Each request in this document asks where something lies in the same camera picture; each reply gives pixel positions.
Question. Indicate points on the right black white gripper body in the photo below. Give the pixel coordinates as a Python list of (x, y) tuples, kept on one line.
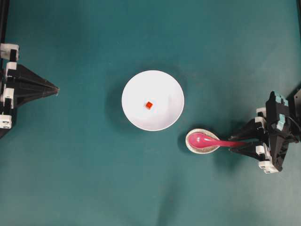
[(283, 126)]

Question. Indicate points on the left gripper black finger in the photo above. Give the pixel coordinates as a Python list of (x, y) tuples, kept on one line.
[(24, 92), (24, 74)]

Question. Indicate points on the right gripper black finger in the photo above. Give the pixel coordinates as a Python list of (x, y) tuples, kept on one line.
[(257, 150), (255, 128)]

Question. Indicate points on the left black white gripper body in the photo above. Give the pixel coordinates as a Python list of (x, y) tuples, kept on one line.
[(9, 52)]

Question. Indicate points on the pink plastic soup spoon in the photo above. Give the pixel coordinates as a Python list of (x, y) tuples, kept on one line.
[(200, 140)]

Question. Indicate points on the small red cube block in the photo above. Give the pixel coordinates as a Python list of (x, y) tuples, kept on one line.
[(149, 105)]

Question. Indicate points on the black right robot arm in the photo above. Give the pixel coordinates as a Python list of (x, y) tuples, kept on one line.
[(276, 126)]

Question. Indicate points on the speckled ceramic spoon rest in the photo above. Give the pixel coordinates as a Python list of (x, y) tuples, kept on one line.
[(204, 150)]

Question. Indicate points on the white round bowl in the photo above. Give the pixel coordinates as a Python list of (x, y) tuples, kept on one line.
[(159, 88)]

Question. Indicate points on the black left frame rail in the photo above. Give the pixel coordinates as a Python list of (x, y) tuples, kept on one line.
[(4, 7)]

